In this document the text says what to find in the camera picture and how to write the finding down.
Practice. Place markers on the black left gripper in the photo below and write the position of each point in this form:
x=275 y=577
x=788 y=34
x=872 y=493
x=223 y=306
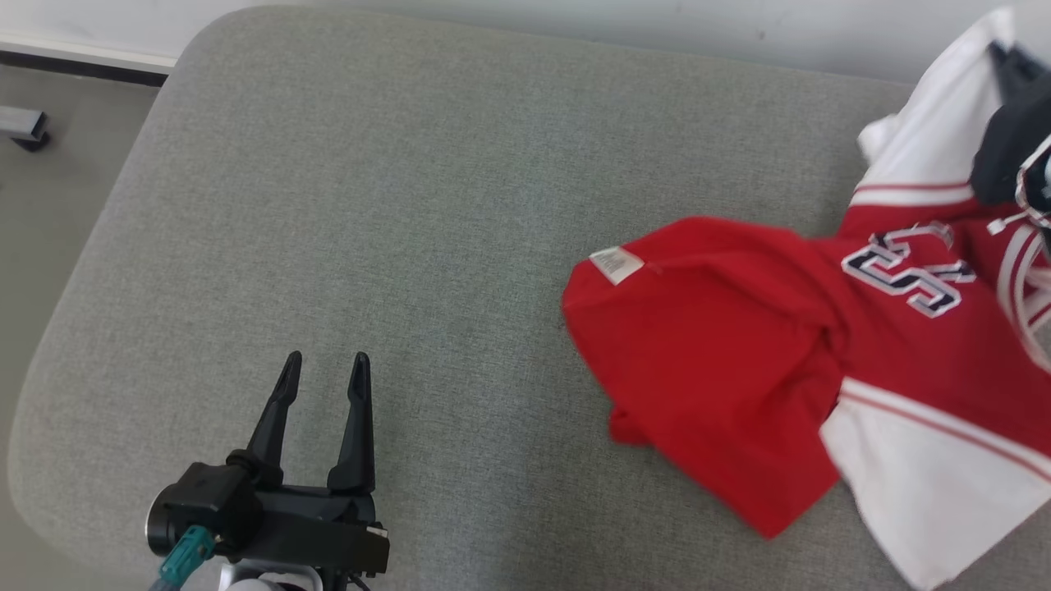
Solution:
x=304 y=525

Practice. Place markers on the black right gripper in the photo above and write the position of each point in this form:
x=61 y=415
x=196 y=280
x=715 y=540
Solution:
x=1010 y=139

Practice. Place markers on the red white basketball jersey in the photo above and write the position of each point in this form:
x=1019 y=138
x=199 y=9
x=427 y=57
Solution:
x=722 y=369

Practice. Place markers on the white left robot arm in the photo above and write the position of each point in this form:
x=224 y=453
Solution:
x=263 y=583

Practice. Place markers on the grey metal frame leg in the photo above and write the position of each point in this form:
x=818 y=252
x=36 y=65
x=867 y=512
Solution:
x=20 y=123

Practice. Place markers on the dark wall baseboard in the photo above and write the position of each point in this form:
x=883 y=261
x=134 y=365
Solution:
x=82 y=66

